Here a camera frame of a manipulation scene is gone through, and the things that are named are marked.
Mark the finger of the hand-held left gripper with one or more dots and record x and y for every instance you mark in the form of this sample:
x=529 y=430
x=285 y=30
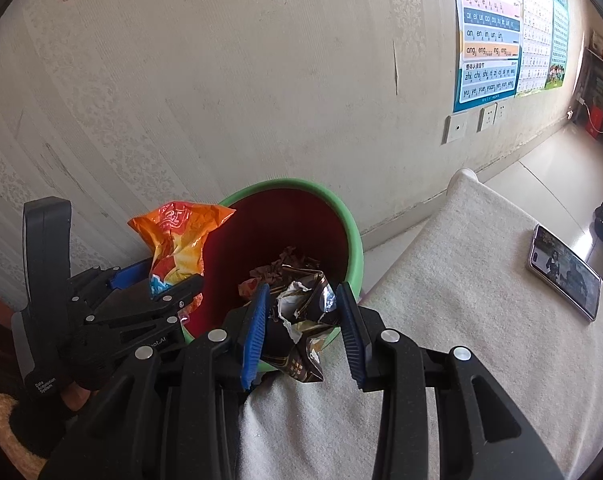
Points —
x=181 y=292
x=131 y=275

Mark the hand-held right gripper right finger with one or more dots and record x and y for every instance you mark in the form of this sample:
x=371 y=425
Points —
x=350 y=335

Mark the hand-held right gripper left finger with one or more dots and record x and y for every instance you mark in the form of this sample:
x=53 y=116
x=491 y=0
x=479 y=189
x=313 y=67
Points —
x=255 y=335

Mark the dark foil wrapper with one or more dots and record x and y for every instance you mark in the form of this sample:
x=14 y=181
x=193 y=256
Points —
x=301 y=330

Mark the orange snack bag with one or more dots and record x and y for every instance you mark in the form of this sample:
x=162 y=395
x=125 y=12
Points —
x=181 y=240

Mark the brown paper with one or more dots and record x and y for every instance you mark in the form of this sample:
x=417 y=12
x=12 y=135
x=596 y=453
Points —
x=281 y=265

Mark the red bin green rim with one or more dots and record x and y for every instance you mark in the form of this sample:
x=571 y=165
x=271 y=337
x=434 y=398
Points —
x=301 y=220

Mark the person's left forearm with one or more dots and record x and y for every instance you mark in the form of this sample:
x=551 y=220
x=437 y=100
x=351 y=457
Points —
x=6 y=435

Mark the person's left hand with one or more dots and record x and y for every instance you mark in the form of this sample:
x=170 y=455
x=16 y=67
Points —
x=41 y=425

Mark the white table cloth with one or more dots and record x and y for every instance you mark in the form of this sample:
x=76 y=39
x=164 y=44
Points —
x=456 y=335

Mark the smartphone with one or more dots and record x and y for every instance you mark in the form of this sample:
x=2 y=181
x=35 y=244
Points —
x=564 y=272

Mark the metal shelf rack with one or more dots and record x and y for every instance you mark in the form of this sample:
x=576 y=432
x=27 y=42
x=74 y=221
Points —
x=601 y=75

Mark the large white wall plate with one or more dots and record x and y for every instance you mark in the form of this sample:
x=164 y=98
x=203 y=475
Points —
x=455 y=128

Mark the narrow white wall socket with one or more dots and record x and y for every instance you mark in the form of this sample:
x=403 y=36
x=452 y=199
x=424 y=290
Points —
x=501 y=112

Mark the blue striped wall poster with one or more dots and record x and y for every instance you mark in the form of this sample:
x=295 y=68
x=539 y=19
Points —
x=489 y=35

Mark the white chart wall poster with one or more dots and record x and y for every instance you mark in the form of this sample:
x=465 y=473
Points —
x=534 y=30

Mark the teal chart wall poster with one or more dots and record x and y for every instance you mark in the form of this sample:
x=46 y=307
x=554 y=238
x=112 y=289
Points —
x=559 y=35

